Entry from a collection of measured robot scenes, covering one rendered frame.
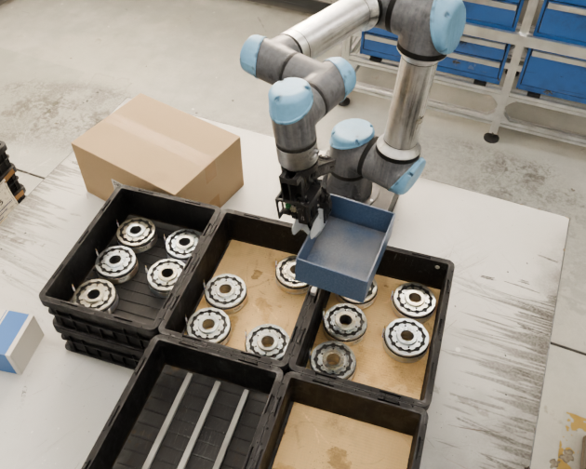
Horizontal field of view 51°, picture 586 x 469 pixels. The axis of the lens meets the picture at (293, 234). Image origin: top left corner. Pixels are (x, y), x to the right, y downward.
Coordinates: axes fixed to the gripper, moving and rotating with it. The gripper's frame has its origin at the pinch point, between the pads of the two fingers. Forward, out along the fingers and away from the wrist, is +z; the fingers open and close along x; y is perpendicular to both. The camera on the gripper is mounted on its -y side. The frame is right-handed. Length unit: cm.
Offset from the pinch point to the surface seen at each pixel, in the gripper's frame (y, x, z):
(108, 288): 17, -50, 19
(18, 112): -107, -233, 81
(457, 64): -194, -14, 73
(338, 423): 24.7, 13.0, 30.9
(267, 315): 6.2, -12.5, 27.4
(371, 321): -2.8, 10.7, 30.6
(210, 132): -42, -54, 15
